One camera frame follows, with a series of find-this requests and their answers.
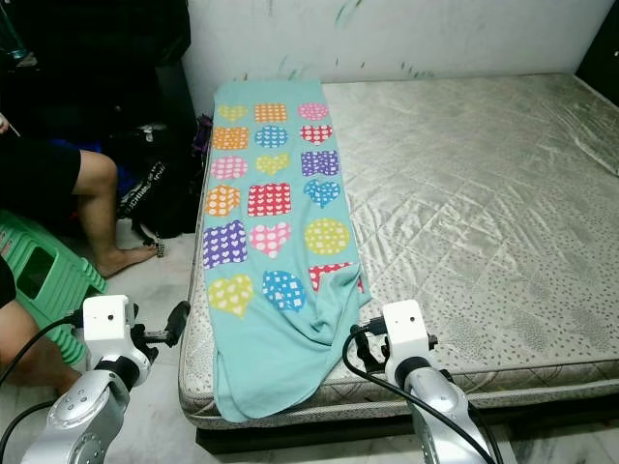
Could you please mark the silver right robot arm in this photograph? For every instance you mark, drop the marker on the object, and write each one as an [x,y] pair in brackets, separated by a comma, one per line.
[445,416]

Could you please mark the teal plastic bottle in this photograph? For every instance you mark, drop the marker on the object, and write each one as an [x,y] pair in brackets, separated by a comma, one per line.
[12,39]

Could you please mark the black tufted headboard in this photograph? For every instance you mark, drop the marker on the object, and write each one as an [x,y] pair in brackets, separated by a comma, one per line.
[600,53]

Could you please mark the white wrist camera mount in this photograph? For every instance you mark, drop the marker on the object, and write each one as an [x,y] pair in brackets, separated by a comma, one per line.
[106,326]
[406,332]

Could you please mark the grey quilted mattress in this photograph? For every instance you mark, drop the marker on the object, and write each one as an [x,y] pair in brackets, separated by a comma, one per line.
[474,193]

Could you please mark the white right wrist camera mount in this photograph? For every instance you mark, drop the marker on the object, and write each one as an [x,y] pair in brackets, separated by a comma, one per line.
[406,332]

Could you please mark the blue fabric bag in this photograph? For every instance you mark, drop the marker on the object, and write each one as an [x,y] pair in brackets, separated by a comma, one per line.
[126,179]

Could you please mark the black backpack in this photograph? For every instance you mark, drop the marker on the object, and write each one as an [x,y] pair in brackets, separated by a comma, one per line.
[164,184]

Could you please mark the teal blanket with coloured shapes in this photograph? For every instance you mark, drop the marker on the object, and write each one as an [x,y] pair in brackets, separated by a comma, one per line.
[266,358]

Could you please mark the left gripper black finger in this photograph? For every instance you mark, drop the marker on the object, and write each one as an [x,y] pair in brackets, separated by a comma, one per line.
[179,323]

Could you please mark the dark bed base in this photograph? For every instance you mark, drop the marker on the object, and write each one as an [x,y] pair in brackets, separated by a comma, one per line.
[348,437]

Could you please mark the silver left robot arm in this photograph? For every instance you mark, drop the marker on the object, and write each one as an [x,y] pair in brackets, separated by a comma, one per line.
[82,416]

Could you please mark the person in black shorts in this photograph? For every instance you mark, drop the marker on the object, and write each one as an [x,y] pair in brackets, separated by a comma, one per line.
[48,174]

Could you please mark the green plastic stool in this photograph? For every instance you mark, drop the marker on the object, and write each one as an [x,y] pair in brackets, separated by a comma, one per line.
[48,275]

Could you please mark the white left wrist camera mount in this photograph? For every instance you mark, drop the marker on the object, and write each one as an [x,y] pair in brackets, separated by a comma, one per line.
[106,326]

